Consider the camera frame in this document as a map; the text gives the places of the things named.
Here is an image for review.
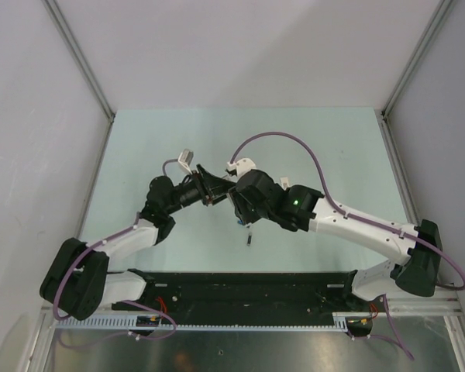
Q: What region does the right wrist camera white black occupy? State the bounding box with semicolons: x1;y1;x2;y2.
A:
226;158;257;178

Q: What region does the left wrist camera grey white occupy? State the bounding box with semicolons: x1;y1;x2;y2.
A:
177;149;194;174

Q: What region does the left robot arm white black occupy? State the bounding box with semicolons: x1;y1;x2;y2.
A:
40;166;234;321

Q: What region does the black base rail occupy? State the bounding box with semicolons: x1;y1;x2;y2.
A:
112;272;384;326

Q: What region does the white slotted cable duct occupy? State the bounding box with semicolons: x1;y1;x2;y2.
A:
56;313;372;332

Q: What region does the white remote control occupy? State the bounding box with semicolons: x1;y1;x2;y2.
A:
222;174;237;182

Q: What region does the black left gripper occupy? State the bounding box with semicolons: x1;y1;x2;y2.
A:
164;164;234;215

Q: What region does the aluminium frame post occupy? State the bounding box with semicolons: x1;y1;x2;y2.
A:
41;0;115;124
381;0;457;121

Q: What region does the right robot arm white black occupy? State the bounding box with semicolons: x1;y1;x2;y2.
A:
229;170;442;311

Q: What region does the right aluminium frame post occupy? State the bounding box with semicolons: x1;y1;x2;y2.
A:
381;0;457;121

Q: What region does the left aluminium frame post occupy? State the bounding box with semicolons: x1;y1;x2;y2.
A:
41;0;115;124

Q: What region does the white battery cover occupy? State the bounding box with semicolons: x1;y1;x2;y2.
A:
280;177;290;190

